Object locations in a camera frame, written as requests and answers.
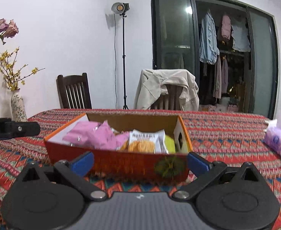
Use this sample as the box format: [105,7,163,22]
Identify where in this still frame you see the yellow flower branches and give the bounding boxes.
[0,47,45,92]

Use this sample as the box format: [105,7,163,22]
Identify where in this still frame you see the dark wooden chair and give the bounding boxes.
[56,73,92,109]

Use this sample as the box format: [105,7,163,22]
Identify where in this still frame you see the dark sliding glass door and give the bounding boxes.
[151,0,278,119]

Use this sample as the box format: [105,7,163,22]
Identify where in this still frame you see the green white nut bar packet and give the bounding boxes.
[164,135,176,154]

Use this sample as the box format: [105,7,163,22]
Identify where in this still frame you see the pink hanging garment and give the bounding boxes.
[221,14,232,40]

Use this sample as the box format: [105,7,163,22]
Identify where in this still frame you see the floral ceramic vase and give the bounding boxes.
[10,89,27,122]

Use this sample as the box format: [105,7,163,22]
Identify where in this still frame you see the orange cardboard box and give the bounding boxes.
[44,110,193,183]

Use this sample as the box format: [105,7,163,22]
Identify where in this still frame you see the beige jacket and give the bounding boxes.
[134,69,199,111]

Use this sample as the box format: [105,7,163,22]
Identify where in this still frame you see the pink snack packet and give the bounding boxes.
[62,121,129,151]

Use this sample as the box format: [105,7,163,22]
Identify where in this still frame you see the studio light on stand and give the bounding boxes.
[111,2,129,110]

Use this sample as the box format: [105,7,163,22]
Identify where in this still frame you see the patterned red tablecloth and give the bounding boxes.
[0,109,281,229]

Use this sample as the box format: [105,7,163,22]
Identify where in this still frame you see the purple tissue pack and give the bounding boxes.
[264,119,281,157]

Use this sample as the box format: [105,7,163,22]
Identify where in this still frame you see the blue hanging shirt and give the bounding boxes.
[199,9,219,65]

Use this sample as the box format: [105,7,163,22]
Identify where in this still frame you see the orange cracker snack packet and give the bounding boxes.
[117,129,168,154]

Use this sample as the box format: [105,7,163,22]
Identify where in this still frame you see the white hanging shirt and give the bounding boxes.
[231,18,251,52]

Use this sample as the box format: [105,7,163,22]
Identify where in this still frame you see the chair with beige jacket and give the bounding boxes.
[150,85,183,111]

